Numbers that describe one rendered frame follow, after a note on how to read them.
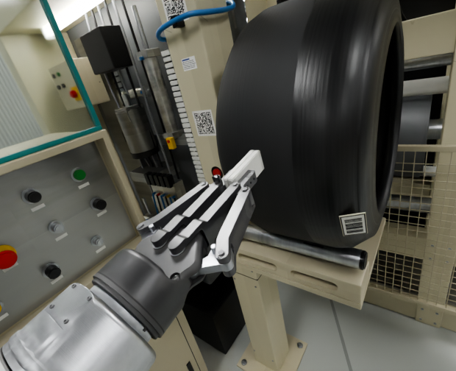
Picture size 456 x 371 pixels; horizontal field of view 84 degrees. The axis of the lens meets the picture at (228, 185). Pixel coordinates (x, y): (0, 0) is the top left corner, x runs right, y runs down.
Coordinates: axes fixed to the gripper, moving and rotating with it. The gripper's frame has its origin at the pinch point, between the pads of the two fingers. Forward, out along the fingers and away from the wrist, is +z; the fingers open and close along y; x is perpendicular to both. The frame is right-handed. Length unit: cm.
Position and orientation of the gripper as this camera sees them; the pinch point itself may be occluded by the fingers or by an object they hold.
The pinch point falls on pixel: (245, 173)
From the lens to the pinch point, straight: 33.1
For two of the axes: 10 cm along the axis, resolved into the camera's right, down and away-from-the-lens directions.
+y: -7.9, -1.1, 6.0
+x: 2.9, 8.0, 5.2
